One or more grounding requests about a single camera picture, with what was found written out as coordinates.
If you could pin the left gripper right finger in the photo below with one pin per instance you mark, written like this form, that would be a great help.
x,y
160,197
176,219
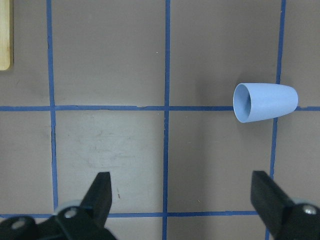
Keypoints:
x,y
284,217

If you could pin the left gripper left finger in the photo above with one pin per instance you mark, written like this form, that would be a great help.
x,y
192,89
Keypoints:
x,y
85,221

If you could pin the light blue plastic cup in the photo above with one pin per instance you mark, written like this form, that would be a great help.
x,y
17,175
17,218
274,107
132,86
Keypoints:
x,y
254,102

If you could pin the wooden cup rack stand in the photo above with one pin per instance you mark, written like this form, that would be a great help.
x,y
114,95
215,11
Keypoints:
x,y
6,34

